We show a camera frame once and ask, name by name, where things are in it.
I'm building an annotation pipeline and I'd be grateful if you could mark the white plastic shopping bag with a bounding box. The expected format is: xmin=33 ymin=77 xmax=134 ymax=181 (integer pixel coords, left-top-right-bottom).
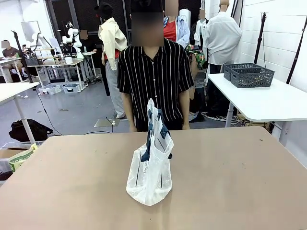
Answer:
xmin=126 ymin=97 xmax=175 ymax=207

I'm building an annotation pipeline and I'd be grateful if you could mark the dark grey plastic basket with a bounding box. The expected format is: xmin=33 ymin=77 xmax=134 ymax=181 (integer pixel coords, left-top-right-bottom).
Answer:
xmin=223 ymin=63 xmax=262 ymax=81
xmin=230 ymin=67 xmax=275 ymax=89

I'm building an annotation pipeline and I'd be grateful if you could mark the person's right forearm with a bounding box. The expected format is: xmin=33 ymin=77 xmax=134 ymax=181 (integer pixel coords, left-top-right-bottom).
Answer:
xmin=123 ymin=105 xmax=138 ymax=127

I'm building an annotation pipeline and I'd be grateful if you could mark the person's left forearm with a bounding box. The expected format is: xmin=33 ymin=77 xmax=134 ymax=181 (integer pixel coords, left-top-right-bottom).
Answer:
xmin=181 ymin=105 xmax=191 ymax=125

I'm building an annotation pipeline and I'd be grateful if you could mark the green and white paper bag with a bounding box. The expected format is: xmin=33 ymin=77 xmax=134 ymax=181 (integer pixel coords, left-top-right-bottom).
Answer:
xmin=9 ymin=143 xmax=39 ymax=173

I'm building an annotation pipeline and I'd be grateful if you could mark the metal floor plate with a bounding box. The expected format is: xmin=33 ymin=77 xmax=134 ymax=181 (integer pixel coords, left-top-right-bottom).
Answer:
xmin=94 ymin=116 xmax=122 ymax=128

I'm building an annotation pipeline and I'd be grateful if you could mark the person in black striped shirt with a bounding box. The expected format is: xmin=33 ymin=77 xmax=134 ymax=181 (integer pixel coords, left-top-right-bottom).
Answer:
xmin=117 ymin=0 xmax=195 ymax=132

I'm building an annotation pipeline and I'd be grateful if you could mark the floral patterned garment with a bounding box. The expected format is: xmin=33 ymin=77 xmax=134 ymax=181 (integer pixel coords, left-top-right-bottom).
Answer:
xmin=186 ymin=44 xmax=206 ymax=70

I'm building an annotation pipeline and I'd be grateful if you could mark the clear floor storage box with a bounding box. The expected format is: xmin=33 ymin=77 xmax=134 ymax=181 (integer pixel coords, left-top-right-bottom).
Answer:
xmin=37 ymin=83 xmax=62 ymax=96
xmin=62 ymin=83 xmax=80 ymax=94

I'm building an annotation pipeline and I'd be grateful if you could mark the white side table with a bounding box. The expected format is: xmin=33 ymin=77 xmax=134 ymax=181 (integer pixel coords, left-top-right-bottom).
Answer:
xmin=207 ymin=71 xmax=307 ymax=144

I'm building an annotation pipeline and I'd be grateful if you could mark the background workbench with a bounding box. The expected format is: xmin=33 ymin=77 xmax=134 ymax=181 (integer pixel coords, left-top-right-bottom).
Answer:
xmin=24 ymin=57 xmax=88 ymax=93

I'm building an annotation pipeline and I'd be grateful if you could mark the mannequin with beige jacket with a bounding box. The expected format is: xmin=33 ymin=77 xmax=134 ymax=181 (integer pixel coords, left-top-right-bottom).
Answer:
xmin=94 ymin=1 xmax=128 ymax=119

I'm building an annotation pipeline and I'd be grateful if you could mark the standing person in black clothes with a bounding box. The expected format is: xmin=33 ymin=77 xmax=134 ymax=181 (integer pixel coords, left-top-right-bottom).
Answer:
xmin=80 ymin=30 xmax=98 ymax=80

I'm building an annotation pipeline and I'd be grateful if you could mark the figure in red shirt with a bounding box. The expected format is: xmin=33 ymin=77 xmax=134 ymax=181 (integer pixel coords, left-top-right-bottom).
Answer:
xmin=164 ymin=0 xmax=190 ymax=48

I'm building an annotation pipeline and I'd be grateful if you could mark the mannequin with white shirt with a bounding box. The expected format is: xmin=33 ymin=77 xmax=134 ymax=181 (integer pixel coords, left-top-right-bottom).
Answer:
xmin=203 ymin=0 xmax=243 ymax=115

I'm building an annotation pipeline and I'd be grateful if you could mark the mannequin in white coat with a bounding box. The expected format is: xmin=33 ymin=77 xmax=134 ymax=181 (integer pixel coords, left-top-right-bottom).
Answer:
xmin=194 ymin=9 xmax=209 ymax=56

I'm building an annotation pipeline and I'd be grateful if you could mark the black backpack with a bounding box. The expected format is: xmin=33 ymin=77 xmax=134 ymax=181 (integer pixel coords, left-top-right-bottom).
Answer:
xmin=8 ymin=118 xmax=53 ymax=142

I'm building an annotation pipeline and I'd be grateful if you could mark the white table with round leg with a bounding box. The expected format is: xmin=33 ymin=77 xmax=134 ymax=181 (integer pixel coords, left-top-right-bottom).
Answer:
xmin=0 ymin=81 xmax=40 ymax=144

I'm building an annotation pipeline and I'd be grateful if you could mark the brown cardboard box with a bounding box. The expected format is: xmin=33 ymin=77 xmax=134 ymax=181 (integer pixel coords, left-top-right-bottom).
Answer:
xmin=0 ymin=149 xmax=31 ymax=159

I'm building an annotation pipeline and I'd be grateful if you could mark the black tripod stand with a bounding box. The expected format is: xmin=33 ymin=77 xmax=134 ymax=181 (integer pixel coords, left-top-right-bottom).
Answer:
xmin=253 ymin=11 xmax=269 ymax=64

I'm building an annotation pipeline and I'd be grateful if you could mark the black light stand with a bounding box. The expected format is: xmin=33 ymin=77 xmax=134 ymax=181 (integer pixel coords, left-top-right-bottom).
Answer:
xmin=11 ymin=30 xmax=34 ymax=84

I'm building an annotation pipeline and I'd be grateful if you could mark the black slanted stand pole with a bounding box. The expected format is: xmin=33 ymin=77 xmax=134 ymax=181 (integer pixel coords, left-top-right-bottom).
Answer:
xmin=286 ymin=14 xmax=307 ymax=85

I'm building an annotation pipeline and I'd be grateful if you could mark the clear plastic storage bin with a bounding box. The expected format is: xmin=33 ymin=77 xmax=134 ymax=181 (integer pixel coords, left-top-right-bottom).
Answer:
xmin=0 ymin=140 xmax=46 ymax=184

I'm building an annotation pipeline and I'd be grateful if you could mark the white board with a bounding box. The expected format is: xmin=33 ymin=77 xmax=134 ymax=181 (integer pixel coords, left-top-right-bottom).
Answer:
xmin=21 ymin=21 xmax=41 ymax=41

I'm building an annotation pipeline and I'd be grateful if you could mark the seated person in dark shirt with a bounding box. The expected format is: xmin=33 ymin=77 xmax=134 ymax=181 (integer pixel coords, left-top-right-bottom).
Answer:
xmin=1 ymin=40 xmax=24 ymax=77

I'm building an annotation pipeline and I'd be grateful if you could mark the black floor cable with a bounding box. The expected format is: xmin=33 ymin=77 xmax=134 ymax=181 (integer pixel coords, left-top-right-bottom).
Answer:
xmin=32 ymin=87 xmax=114 ymax=137

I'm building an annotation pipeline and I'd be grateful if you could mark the white coiled cable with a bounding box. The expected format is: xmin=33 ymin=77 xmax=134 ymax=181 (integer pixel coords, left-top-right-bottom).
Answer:
xmin=201 ymin=111 xmax=240 ymax=125

